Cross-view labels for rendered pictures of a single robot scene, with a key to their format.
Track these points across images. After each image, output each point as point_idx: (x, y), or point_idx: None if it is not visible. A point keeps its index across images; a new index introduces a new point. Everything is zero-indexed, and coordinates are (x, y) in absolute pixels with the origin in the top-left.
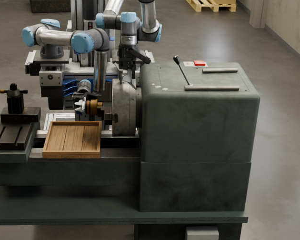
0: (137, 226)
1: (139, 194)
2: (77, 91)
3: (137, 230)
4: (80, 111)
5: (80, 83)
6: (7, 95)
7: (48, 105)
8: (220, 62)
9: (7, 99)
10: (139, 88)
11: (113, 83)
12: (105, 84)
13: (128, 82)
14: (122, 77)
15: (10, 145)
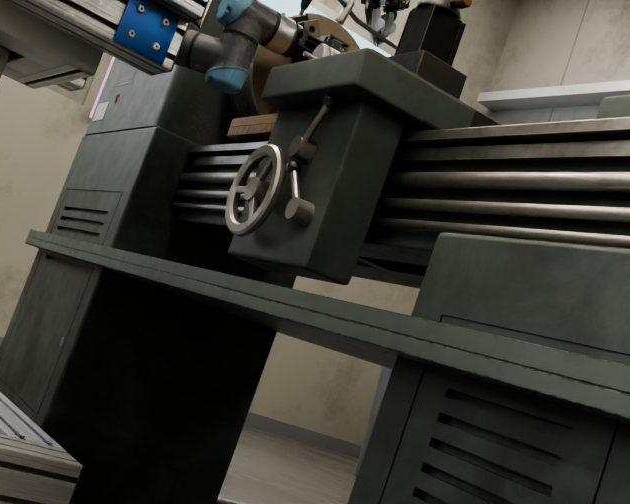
0: (247, 371)
1: (293, 280)
2: (294, 27)
3: (249, 379)
4: (238, 87)
5: (258, 1)
6: (460, 16)
7: (167, 51)
8: None
9: (462, 31)
10: None
11: (344, 28)
12: (318, 23)
13: (381, 35)
14: (357, 21)
15: None
